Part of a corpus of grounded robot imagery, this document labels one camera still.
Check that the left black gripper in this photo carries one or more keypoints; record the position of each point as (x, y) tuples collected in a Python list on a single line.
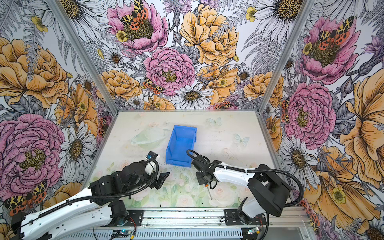
[(159, 180)]

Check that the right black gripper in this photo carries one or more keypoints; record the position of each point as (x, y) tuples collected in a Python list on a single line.
[(200, 181)]

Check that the orange black handled screwdriver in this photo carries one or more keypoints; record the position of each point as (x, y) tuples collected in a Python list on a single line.
[(208, 192)]

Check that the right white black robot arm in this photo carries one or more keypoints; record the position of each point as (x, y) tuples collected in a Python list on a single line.
[(269, 191)]

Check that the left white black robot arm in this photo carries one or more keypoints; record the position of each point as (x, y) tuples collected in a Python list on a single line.
[(100, 204)]

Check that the blue plastic storage bin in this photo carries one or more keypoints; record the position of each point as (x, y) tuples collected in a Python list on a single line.
[(182, 139)]

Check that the left green circuit board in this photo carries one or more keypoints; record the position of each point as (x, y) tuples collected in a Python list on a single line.
[(121, 234)]

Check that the green circuit board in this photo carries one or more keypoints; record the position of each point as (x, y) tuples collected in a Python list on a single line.
[(121, 234), (253, 231)]

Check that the right green circuit board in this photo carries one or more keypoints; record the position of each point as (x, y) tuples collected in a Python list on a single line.
[(253, 231)]

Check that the aluminium mounting rail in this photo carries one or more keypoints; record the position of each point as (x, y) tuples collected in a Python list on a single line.
[(166, 218)]

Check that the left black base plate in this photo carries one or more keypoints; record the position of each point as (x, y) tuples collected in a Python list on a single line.
[(127, 218)]

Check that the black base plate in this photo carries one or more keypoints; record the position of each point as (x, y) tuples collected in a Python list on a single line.
[(127, 218), (233, 217)]

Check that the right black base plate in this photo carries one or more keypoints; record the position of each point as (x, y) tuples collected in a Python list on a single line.
[(233, 217)]

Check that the white slotted cable duct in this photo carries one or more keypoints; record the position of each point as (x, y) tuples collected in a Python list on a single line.
[(164, 234)]

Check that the left aluminium corner post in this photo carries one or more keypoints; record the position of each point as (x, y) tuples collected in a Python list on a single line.
[(71, 32)]

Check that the aluminium corner post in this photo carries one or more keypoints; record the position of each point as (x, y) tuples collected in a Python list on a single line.
[(71, 32), (303, 15)]

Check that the right aluminium corner post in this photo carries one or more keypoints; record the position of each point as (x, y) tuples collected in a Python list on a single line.
[(303, 15)]

